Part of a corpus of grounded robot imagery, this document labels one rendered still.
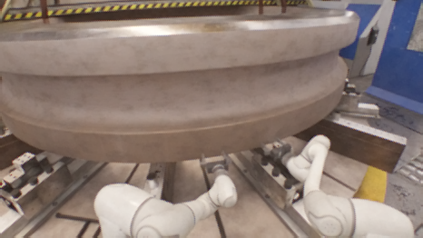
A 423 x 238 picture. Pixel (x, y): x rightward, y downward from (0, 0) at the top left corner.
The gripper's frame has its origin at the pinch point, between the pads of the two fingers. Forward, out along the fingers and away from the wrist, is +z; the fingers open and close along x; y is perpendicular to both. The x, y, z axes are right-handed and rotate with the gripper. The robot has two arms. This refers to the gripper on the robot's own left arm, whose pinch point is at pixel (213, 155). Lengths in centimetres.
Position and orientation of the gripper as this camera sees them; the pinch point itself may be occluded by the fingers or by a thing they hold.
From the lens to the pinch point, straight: 140.7
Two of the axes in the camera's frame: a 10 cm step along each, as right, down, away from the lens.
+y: -0.2, -8.9, -4.5
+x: -9.8, 1.2, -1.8
